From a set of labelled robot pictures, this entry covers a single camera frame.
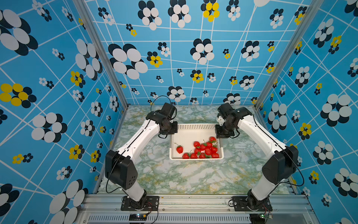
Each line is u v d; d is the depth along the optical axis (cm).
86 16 71
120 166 43
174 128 73
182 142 84
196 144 81
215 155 77
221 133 72
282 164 43
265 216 68
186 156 78
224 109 66
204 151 80
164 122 57
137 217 72
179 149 80
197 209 73
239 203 73
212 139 82
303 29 75
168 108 65
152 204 73
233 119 59
